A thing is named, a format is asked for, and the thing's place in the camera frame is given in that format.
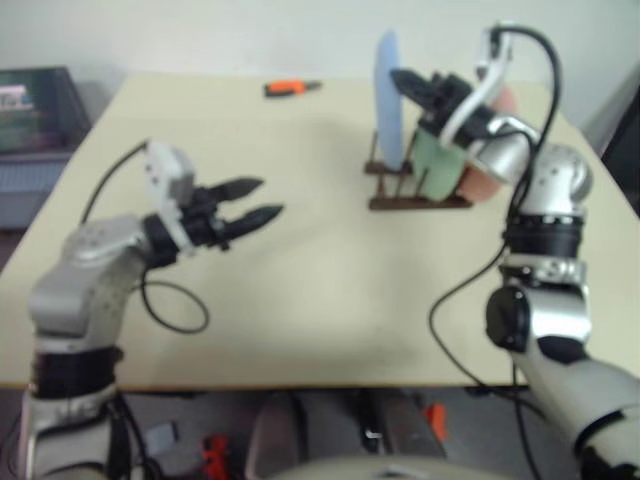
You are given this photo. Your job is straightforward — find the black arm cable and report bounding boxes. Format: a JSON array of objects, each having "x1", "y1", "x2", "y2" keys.
[
  {"x1": 82, "y1": 142, "x2": 210, "y2": 335},
  {"x1": 428, "y1": 24, "x2": 562, "y2": 480}
]

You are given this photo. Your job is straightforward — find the small red object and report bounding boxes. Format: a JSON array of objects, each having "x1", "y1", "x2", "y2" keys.
[{"x1": 201, "y1": 434, "x2": 232, "y2": 477}]

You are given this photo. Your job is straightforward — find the brown wooden dish rack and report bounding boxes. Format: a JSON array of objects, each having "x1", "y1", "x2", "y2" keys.
[{"x1": 363, "y1": 127, "x2": 474, "y2": 212}]

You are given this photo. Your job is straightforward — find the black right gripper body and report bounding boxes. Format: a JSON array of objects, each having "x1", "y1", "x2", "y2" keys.
[{"x1": 417, "y1": 73, "x2": 476, "y2": 132}]

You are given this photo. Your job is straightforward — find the small grey floor object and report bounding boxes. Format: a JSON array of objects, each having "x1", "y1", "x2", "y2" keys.
[{"x1": 148, "y1": 421, "x2": 182, "y2": 457}]

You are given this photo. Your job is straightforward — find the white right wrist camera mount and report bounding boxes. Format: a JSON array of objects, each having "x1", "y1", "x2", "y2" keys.
[{"x1": 438, "y1": 22, "x2": 517, "y2": 149}]

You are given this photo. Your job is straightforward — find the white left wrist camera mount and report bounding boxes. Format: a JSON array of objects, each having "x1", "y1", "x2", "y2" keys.
[{"x1": 143, "y1": 141, "x2": 198, "y2": 257}]

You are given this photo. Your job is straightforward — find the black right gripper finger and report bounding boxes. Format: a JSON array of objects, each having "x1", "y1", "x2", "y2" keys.
[
  {"x1": 399, "y1": 85, "x2": 437, "y2": 114},
  {"x1": 389, "y1": 68, "x2": 435, "y2": 96}
]

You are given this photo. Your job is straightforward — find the small orange part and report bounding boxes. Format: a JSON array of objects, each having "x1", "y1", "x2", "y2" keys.
[{"x1": 423, "y1": 403, "x2": 448, "y2": 442}]

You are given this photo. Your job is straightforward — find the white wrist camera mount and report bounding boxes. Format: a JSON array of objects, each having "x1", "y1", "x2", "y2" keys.
[
  {"x1": 143, "y1": 141, "x2": 198, "y2": 257},
  {"x1": 438, "y1": 22, "x2": 517, "y2": 149}
]

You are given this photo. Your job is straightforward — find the pink plate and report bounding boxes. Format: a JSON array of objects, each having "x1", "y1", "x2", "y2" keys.
[{"x1": 457, "y1": 83, "x2": 519, "y2": 204}]

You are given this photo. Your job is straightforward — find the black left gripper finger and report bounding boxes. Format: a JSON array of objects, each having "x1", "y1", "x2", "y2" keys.
[
  {"x1": 227, "y1": 202, "x2": 286, "y2": 237},
  {"x1": 214, "y1": 176, "x2": 265, "y2": 204}
]

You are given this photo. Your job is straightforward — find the black object beside table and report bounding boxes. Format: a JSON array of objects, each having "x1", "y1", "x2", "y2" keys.
[{"x1": 599, "y1": 64, "x2": 640, "y2": 204}]

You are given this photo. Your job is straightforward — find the orange and black hand tool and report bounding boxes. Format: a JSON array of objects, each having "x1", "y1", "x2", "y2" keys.
[{"x1": 263, "y1": 78, "x2": 324, "y2": 99}]

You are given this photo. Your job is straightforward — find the green plate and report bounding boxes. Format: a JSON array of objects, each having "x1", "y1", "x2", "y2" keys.
[{"x1": 412, "y1": 127, "x2": 469, "y2": 202}]

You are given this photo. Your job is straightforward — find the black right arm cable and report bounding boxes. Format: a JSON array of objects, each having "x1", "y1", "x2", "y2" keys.
[{"x1": 428, "y1": 24, "x2": 562, "y2": 480}]

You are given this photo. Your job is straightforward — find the grey robot torso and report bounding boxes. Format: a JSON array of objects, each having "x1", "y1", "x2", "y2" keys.
[{"x1": 259, "y1": 451, "x2": 482, "y2": 480}]

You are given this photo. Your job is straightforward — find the dark crate with printed box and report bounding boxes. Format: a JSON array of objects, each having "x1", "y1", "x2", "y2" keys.
[{"x1": 0, "y1": 66, "x2": 94, "y2": 154}]

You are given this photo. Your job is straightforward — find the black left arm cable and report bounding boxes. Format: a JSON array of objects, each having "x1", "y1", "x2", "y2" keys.
[{"x1": 82, "y1": 142, "x2": 210, "y2": 335}]

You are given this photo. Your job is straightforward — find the blue plate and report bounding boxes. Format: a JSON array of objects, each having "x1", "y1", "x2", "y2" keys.
[{"x1": 373, "y1": 30, "x2": 405, "y2": 169}]

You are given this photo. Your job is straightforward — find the dark grey rounded shape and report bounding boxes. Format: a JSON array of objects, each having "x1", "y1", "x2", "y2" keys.
[{"x1": 247, "y1": 391, "x2": 452, "y2": 466}]

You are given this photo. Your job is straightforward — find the grey plastic crate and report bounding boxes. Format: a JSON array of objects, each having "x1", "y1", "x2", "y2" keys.
[{"x1": 0, "y1": 149, "x2": 74, "y2": 231}]

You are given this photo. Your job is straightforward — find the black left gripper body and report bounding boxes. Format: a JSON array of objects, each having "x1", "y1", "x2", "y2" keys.
[{"x1": 181, "y1": 185, "x2": 237, "y2": 252}]

